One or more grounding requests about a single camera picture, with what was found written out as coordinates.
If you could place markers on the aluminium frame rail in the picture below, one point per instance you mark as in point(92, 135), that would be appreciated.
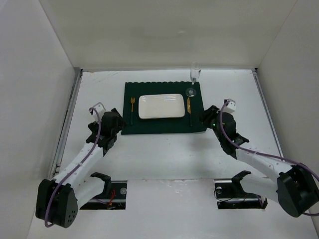
point(58, 155)
point(256, 78)

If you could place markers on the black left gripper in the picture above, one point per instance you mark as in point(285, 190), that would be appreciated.
point(117, 118)

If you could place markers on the right aluminium frame rail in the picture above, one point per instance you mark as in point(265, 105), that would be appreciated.
point(256, 78)

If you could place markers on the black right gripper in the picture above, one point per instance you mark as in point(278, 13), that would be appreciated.
point(209, 114)

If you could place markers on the clear wine glass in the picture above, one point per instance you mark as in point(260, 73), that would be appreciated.
point(195, 72)

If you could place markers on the gold knife with dark handle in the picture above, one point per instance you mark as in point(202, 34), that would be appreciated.
point(189, 111)

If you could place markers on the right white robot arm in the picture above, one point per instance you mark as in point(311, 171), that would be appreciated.
point(290, 184)

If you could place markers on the left aluminium frame rail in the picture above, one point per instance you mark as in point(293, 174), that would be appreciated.
point(58, 155)

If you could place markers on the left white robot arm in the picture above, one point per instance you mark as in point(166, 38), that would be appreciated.
point(60, 198)

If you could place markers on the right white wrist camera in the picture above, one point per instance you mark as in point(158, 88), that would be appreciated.
point(230, 105)

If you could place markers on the white rectangular plate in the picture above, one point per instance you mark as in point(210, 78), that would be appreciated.
point(161, 106)

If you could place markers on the gold fork with dark handle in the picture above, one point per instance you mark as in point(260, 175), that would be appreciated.
point(132, 101)

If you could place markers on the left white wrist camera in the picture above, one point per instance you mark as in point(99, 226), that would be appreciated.
point(99, 110)

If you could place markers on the dark green cloth placemat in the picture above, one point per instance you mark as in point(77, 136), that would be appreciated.
point(161, 126)

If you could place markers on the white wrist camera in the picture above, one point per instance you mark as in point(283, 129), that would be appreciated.
point(230, 105)
point(99, 110)

